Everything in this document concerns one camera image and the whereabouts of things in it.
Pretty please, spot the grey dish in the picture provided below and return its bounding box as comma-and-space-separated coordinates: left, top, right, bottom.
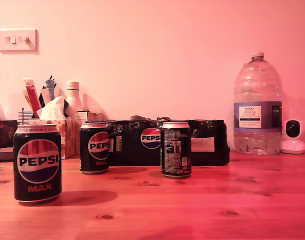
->
0, 146, 16, 162

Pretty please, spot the small white round camera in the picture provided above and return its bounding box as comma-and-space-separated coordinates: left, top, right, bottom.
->
280, 119, 305, 155

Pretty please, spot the black Pepsi Max multipack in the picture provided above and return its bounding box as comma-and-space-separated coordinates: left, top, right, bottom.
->
106, 115, 231, 167

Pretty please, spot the wire basket holder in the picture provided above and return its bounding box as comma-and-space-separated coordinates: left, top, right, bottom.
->
17, 107, 35, 126

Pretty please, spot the white light switch plate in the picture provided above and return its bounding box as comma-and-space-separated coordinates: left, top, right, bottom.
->
0, 28, 39, 55

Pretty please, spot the black Pepsi Max can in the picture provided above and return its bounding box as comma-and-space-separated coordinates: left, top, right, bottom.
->
12, 124, 63, 204
160, 121, 192, 179
79, 121, 110, 175

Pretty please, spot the white paper packet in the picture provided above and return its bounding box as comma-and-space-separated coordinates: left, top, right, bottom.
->
39, 88, 53, 107

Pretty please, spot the white bottle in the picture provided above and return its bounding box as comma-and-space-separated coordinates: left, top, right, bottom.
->
64, 81, 84, 118

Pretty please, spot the white tissue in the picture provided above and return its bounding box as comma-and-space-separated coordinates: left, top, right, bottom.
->
36, 96, 68, 121

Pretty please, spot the small white carton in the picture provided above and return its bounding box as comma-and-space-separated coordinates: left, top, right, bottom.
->
74, 110, 104, 155

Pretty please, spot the gingerbread print tissue box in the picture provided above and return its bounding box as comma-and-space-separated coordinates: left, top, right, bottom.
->
28, 119, 76, 160

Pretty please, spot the black striped packet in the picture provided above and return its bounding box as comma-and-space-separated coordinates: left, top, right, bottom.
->
62, 99, 73, 118

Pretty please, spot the red and white packet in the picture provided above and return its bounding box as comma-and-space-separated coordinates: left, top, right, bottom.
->
23, 77, 42, 119

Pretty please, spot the blue patterned packet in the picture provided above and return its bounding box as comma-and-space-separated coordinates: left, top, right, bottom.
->
44, 74, 57, 101

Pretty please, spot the dark patterned box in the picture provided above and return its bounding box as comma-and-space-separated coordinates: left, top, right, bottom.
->
0, 119, 19, 149

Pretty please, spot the pale yellow packet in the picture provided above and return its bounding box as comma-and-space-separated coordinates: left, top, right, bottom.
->
20, 87, 32, 111

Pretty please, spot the large clear water bottle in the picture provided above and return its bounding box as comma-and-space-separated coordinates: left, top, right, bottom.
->
233, 51, 284, 156

